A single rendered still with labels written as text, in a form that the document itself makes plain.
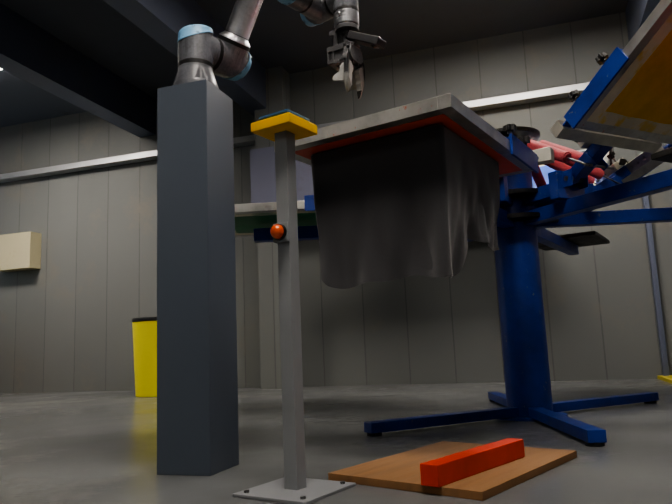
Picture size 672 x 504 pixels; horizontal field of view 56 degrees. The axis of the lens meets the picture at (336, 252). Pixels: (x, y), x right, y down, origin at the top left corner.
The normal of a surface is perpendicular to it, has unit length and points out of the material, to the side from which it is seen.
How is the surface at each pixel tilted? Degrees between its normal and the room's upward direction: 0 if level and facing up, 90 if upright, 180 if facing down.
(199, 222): 90
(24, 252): 90
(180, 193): 90
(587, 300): 90
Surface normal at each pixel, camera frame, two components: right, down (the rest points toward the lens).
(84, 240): -0.31, -0.13
